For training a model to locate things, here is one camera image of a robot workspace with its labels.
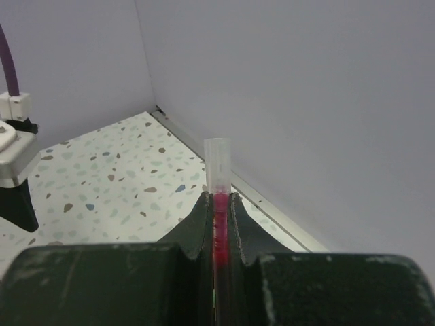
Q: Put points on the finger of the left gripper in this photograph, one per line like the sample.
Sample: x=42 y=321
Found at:
x=17 y=208

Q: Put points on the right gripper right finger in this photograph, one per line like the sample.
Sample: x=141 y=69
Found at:
x=273 y=285

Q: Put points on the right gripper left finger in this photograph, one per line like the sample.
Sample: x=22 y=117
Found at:
x=168 y=282

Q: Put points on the red pen clear cap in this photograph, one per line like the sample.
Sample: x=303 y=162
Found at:
x=218 y=174

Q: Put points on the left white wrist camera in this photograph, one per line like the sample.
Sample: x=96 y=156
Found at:
x=20 y=151

